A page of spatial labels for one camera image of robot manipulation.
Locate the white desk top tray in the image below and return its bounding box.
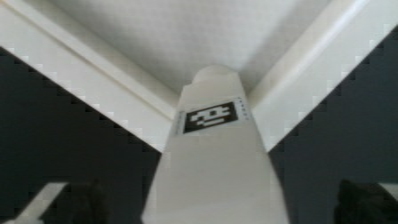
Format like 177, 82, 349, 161
0, 0, 398, 147

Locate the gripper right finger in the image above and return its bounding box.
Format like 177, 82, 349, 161
333, 179, 398, 224

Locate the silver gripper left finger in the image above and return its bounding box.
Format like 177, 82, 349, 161
10, 181, 108, 224

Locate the white desk leg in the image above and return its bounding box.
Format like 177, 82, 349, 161
141, 65, 289, 224

